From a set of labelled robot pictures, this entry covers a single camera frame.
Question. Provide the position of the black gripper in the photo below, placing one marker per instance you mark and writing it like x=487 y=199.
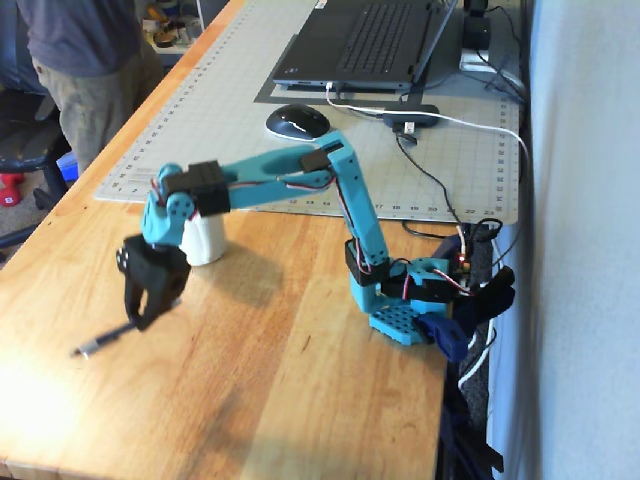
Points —
x=152 y=272

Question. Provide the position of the black pen with silver end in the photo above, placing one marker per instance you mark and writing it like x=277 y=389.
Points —
x=97 y=344

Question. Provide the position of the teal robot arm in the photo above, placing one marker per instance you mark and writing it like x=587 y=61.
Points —
x=280 y=182

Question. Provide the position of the white ceramic mug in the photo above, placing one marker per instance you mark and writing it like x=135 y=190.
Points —
x=207 y=242

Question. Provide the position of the blue plastic box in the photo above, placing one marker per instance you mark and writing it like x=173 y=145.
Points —
x=69 y=167

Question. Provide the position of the red dumbbell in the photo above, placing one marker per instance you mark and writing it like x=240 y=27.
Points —
x=9 y=192

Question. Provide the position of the black office chair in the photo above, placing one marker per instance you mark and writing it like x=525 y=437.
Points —
x=25 y=135

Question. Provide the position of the grey gridded cutting mat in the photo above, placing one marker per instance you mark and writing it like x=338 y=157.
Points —
x=215 y=100

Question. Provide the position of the black computer mouse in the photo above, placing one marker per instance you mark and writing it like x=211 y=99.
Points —
x=297 y=122

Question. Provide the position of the person in grey shirt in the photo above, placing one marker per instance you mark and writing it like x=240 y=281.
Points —
x=85 y=50

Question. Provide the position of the cluttered shelf with tape rolls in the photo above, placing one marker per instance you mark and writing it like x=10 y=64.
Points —
x=172 y=27

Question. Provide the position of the blue table clamp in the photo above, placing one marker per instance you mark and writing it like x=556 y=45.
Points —
x=445 y=335

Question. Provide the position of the black usb hub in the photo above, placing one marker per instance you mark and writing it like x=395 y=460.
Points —
x=410 y=114

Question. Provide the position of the dark grey laptop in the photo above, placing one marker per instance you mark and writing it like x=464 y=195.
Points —
x=370 y=40

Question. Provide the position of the black stand with silver base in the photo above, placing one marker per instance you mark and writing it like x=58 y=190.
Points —
x=475 y=35

